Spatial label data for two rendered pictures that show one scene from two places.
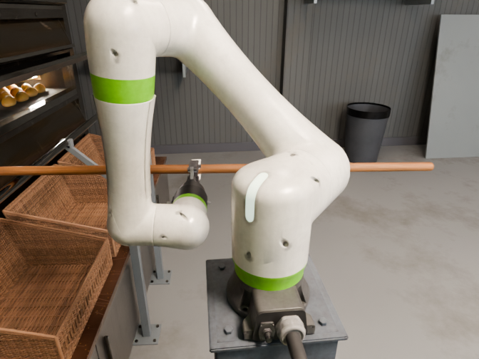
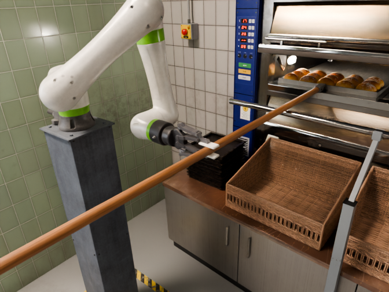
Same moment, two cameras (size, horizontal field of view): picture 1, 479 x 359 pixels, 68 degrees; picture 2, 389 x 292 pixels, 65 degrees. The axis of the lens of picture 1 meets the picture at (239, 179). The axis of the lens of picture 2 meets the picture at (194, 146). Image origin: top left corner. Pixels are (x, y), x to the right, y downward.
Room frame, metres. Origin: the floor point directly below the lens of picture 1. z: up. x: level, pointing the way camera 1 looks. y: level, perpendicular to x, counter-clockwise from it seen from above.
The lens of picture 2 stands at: (1.70, -0.56, 1.67)
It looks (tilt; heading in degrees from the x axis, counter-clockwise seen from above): 26 degrees down; 135
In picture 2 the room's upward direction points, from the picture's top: 2 degrees counter-clockwise
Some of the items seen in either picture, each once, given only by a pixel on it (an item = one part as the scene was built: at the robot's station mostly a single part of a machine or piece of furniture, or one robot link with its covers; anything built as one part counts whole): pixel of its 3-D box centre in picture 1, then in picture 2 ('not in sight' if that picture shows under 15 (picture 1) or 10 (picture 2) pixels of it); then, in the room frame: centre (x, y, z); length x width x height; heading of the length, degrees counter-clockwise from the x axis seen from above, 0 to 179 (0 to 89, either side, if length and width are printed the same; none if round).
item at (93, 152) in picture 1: (112, 164); not in sight; (2.24, 0.87, 0.72); 0.56 x 0.49 x 0.28; 2
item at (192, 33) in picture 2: not in sight; (189, 31); (0.12, 1.01, 1.46); 0.10 x 0.07 x 0.10; 3
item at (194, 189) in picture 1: (188, 203); (163, 132); (0.83, 0.14, 1.20); 0.12 x 0.06 x 0.09; 93
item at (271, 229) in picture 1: (275, 216); (69, 90); (0.51, -0.06, 1.36); 0.16 x 0.13 x 0.19; 145
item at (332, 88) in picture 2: not in sight; (334, 80); (1.02, 1.32, 1.19); 0.55 x 0.36 x 0.03; 2
